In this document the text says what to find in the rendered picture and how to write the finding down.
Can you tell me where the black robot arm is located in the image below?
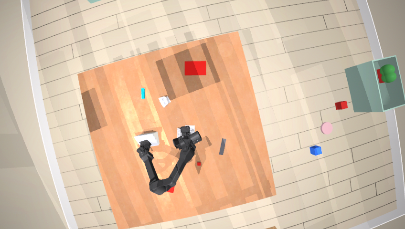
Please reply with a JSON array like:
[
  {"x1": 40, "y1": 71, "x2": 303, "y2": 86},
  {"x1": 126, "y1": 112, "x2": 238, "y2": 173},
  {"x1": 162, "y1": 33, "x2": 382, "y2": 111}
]
[{"x1": 136, "y1": 131, "x2": 202, "y2": 195}]

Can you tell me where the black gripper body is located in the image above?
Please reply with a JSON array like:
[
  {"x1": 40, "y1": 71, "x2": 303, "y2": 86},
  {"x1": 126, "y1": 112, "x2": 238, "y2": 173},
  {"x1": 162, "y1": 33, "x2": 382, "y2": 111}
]
[{"x1": 180, "y1": 126, "x2": 190, "y2": 140}]

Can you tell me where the grey flat bar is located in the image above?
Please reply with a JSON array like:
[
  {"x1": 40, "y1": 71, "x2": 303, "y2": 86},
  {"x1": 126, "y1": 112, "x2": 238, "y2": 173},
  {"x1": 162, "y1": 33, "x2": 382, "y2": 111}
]
[{"x1": 219, "y1": 138, "x2": 226, "y2": 155}]

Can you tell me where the red flat rectangular plate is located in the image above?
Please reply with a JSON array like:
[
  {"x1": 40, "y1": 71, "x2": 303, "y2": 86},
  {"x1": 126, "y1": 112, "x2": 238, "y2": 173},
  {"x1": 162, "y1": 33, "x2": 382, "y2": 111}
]
[{"x1": 184, "y1": 61, "x2": 206, "y2": 75}]

